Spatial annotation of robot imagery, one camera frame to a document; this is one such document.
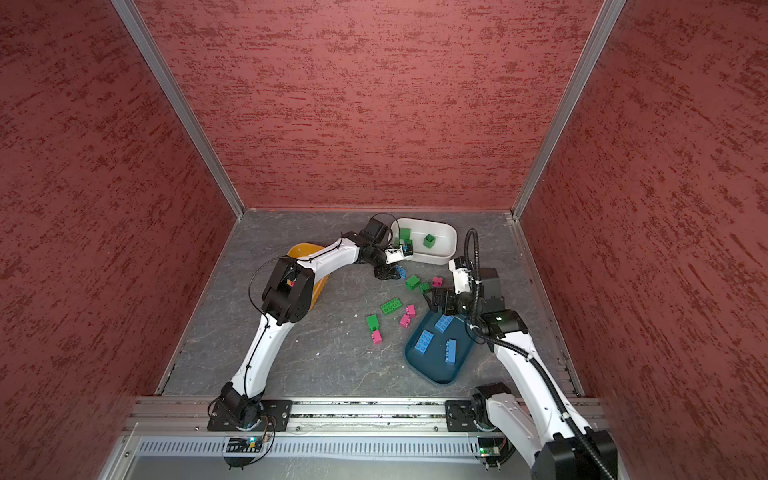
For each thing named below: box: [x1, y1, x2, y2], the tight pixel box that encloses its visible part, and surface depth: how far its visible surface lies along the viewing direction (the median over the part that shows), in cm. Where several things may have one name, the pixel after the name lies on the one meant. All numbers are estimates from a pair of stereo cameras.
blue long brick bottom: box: [444, 338, 457, 364], surface depth 85 cm
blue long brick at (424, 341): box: [414, 329, 435, 354], surface depth 87 cm
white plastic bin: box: [388, 217, 458, 266], surface depth 112 cm
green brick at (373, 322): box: [366, 314, 379, 333], surface depth 91 cm
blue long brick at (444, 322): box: [435, 314, 455, 334], surface depth 91 cm
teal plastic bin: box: [404, 310, 476, 386], surface depth 86 cm
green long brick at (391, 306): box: [380, 297, 403, 315], surface depth 94 cm
